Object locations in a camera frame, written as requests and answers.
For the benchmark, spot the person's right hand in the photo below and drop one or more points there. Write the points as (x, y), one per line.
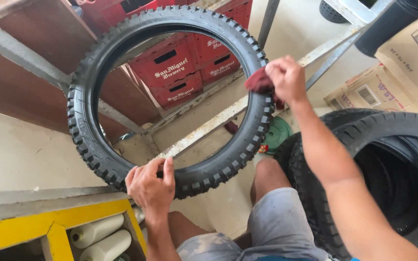
(288, 79)

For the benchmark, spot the person's left hand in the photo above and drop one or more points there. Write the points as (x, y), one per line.
(152, 192)

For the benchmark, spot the person's right fingers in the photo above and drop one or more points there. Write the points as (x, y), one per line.
(274, 70)

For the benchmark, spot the dark red rag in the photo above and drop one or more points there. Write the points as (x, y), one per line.
(259, 84)

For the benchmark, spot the black knobby motorcycle tire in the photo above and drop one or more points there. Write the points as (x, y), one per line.
(85, 145)

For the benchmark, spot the green round disc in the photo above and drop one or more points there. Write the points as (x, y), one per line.
(278, 133)

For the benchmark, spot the dark red cloth scrap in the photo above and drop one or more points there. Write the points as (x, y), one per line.
(231, 127)

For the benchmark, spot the black road tire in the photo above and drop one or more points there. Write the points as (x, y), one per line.
(394, 123)
(336, 116)

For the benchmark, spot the small red packet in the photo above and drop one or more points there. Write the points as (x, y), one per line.
(263, 148)

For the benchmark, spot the small black tire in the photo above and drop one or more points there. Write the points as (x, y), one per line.
(329, 12)

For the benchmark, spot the small brown cardboard box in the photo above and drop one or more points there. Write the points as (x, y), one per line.
(372, 90)

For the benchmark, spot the stack of red plastic crates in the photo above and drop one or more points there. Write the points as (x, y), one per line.
(172, 67)

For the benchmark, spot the person's right leg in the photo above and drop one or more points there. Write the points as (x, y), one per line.
(267, 177)

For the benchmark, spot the person's leg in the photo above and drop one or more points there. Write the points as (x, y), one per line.
(184, 228)
(267, 177)

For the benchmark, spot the large brown cardboard box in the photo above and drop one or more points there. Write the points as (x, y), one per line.
(412, 72)

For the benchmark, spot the person's grey shorts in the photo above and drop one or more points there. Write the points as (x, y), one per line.
(281, 224)

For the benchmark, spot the person's left leg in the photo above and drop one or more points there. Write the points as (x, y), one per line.
(184, 228)

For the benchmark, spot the white thread cone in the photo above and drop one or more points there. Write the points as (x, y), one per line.
(98, 230)
(107, 248)

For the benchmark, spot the brown wooden shelf panels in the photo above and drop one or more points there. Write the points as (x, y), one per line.
(31, 90)

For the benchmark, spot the grey metal rack frame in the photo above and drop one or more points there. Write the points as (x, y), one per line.
(201, 130)

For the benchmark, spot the yellow metal frame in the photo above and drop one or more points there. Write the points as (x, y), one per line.
(24, 226)

